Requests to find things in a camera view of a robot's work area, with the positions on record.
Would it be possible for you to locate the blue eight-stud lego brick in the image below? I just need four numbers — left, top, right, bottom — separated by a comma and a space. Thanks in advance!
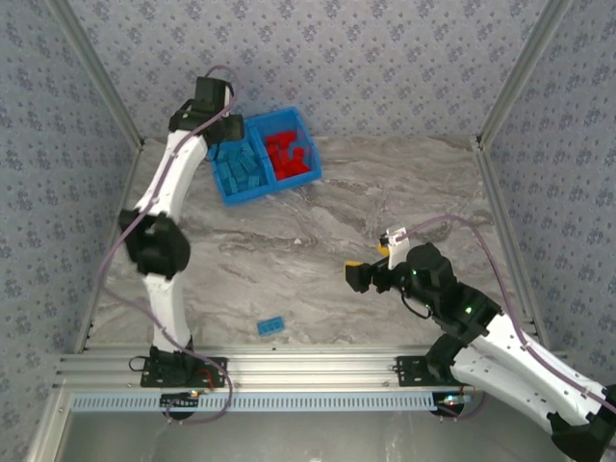
256, 317, 286, 337

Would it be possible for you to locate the blue two-compartment plastic bin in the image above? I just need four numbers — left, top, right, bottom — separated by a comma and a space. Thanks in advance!
206, 106, 323, 207

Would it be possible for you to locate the small circuit board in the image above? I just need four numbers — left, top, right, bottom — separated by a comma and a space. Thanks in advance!
435, 393, 473, 408
161, 390, 201, 410

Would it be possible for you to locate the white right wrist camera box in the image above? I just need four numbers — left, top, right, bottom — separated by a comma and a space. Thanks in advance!
378, 223, 411, 271

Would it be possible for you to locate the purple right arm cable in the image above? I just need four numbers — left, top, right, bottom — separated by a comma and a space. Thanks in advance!
397, 215, 616, 423

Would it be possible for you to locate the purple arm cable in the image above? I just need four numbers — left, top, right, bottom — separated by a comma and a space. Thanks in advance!
397, 215, 616, 423
98, 64, 240, 425

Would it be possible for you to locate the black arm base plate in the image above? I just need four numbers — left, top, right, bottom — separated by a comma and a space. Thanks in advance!
140, 355, 228, 389
395, 354, 463, 388

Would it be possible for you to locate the aluminium frame side rail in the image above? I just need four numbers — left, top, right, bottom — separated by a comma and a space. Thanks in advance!
474, 137, 552, 352
71, 139, 145, 355

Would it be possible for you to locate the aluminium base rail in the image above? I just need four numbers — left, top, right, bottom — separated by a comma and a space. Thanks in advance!
55, 344, 578, 392

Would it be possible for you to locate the aluminium frame post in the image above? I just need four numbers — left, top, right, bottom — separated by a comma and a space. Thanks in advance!
45, 0, 146, 150
474, 0, 577, 150

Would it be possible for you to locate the slotted pale cable duct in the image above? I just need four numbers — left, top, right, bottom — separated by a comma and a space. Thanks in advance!
69, 390, 437, 414

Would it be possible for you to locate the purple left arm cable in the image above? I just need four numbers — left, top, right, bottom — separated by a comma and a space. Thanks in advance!
98, 64, 240, 425

